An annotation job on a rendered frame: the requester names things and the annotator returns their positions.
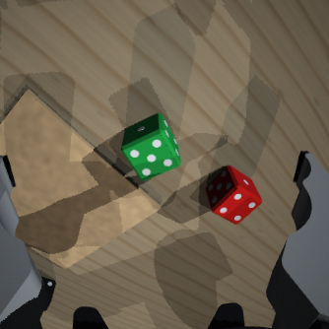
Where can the black die with white pips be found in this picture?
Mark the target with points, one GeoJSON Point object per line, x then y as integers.
{"type": "Point", "coordinates": [50, 286]}

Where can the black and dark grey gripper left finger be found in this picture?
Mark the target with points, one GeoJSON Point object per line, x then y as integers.
{"type": "Point", "coordinates": [23, 296]}

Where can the red die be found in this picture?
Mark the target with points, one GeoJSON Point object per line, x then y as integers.
{"type": "Point", "coordinates": [232, 195]}

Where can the green die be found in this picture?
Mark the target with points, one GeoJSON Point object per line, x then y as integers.
{"type": "Point", "coordinates": [150, 147]}

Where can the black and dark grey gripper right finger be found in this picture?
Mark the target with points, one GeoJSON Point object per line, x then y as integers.
{"type": "Point", "coordinates": [298, 288]}

